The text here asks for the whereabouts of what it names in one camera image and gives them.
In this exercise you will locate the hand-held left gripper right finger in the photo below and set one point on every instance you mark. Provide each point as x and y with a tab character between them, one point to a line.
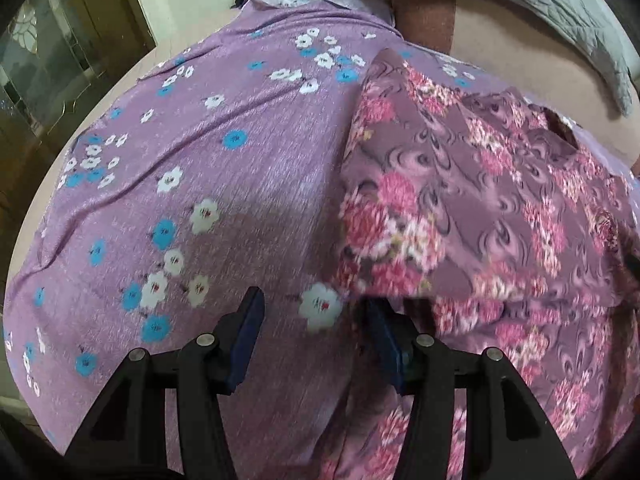
385	340

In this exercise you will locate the white lilac pillow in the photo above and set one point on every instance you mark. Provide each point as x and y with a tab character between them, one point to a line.
345	0

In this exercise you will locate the wooden door with glass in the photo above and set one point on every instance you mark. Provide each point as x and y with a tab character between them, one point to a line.
50	60

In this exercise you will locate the purple floral patterned garment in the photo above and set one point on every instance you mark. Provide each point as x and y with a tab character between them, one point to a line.
475	210

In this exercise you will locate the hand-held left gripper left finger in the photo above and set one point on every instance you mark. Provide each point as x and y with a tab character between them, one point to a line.
250	330

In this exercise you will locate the grey quilted blanket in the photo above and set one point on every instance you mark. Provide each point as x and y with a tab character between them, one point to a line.
550	5

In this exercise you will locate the lilac flowered bedsheet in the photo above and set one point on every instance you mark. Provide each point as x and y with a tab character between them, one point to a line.
225	210

